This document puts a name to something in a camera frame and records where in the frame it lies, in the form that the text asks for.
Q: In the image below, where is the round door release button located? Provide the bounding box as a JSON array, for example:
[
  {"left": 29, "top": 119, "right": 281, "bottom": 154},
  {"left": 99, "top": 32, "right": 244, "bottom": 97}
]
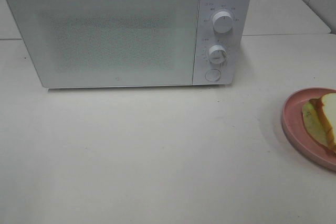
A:
[{"left": 205, "top": 69, "right": 221, "bottom": 82}]

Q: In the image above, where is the white microwave door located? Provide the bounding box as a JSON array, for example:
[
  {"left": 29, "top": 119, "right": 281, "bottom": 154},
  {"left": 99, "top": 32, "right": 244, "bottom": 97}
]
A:
[{"left": 7, "top": 0, "right": 198, "bottom": 88}]

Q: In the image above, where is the pink round plate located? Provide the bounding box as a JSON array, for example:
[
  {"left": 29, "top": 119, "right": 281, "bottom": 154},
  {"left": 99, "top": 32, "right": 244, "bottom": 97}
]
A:
[{"left": 281, "top": 88, "right": 335, "bottom": 172}]

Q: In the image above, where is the white bread sandwich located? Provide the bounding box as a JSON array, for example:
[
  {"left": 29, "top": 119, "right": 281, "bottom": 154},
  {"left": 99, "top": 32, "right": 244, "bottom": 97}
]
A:
[{"left": 301, "top": 93, "right": 335, "bottom": 153}]

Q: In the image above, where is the lower white timer knob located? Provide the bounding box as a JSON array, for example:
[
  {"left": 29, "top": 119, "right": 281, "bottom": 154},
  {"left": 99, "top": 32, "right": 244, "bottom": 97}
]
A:
[{"left": 208, "top": 45, "right": 227, "bottom": 65}]

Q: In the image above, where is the upper white control knob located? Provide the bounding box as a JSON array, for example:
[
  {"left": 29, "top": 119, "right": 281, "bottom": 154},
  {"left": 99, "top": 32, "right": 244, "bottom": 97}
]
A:
[{"left": 212, "top": 10, "right": 233, "bottom": 34}]

